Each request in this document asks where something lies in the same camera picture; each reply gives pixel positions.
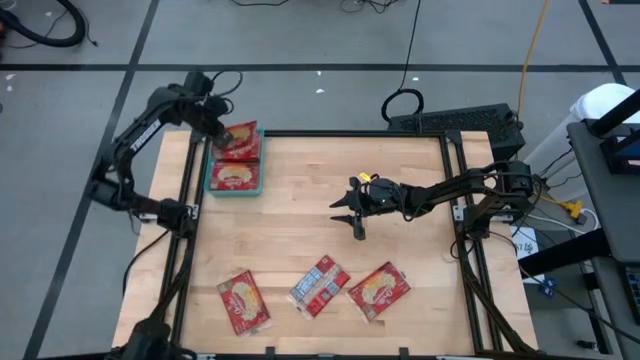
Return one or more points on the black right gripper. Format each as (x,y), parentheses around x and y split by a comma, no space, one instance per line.
(380,197)

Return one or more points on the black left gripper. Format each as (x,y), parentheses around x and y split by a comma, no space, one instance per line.
(215,115)

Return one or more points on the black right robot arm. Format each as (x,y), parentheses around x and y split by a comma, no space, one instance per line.
(450,189)

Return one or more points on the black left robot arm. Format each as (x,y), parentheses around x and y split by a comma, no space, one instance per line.
(142,135)

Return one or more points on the yellow tag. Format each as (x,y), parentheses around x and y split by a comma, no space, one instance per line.
(364,176)

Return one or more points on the teal plastic basket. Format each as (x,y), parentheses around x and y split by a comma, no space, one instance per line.
(235,193)

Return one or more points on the black computer case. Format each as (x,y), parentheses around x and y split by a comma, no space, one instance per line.
(460,122)

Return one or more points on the white paper label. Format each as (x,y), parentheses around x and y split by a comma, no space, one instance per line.
(525,250)

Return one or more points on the blue connector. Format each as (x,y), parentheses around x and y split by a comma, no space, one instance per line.
(549,287)

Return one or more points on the black metal beam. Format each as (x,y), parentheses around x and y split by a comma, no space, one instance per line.
(565,252)

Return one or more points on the yellow plug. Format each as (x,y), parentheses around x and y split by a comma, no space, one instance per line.
(572,206)

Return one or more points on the grey metal cart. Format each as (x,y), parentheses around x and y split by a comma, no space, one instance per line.
(595,200)

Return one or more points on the white bin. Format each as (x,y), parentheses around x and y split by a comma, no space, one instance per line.
(600,100)

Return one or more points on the black and blue device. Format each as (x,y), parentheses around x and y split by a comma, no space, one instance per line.
(622,157)

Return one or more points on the black pole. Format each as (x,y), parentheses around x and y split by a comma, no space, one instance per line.
(617,112)

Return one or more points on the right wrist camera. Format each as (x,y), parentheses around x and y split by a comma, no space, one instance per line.
(359,231)

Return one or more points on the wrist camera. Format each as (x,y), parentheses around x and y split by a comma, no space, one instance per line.
(198,82)
(359,231)

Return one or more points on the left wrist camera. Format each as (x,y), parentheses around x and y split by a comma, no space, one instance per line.
(198,82)

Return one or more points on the black aluminium table frame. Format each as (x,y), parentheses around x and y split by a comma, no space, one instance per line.
(310,133)

